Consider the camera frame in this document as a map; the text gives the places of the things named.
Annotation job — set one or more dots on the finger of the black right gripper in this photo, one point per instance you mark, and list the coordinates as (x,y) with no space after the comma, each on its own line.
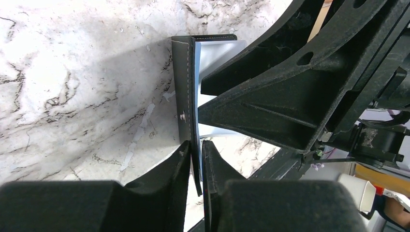
(279,106)
(284,38)

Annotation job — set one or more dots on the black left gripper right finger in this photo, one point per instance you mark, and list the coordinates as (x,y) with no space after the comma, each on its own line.
(236,204)

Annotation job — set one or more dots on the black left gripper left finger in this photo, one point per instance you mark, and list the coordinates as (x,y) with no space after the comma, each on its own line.
(154,202)

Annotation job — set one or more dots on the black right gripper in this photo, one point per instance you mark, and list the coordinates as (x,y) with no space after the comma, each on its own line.
(369,88)

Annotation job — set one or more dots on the black leather card holder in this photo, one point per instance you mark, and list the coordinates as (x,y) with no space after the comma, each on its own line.
(193,58)

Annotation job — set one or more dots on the white paper cup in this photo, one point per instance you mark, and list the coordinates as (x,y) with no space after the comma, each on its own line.
(362,191)

